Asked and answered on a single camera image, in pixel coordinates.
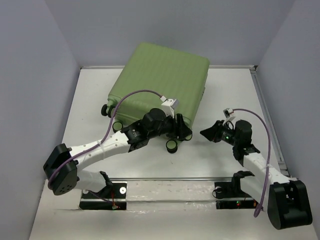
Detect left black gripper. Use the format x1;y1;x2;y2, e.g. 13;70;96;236
148;111;193;141

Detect aluminium table rail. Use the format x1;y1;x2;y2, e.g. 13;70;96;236
250;65;285;163

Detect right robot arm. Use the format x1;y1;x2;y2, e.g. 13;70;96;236
200;120;313;230

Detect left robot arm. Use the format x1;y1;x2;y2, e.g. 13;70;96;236
43;108;193;198

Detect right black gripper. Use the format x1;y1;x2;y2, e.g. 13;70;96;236
198;119;239;146

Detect green hard-shell suitcase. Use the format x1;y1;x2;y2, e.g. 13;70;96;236
100;42;210;154

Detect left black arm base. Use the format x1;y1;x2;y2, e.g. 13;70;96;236
78;181;128;211

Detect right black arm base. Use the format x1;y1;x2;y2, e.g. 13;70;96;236
211;181;258;210

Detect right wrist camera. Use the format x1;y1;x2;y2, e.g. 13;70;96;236
223;108;236;125

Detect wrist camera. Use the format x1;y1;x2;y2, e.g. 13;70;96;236
223;108;236;125
160;96;180;118

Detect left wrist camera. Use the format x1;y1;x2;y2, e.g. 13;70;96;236
160;96;180;118

